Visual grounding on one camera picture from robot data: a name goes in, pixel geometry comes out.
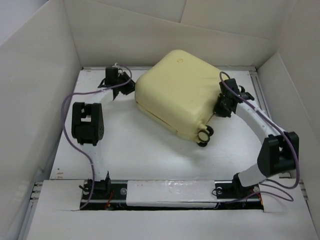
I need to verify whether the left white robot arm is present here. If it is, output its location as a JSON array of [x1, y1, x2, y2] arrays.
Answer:
[[71, 66, 135, 199]]

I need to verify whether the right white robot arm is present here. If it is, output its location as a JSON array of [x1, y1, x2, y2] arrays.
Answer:
[[213, 78, 300, 198]]

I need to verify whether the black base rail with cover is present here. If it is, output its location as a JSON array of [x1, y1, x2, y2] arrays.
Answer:
[[79, 179, 264, 211]]

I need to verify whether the yellow hard-shell suitcase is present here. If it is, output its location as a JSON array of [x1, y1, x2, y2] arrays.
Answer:
[[134, 49, 221, 147]]

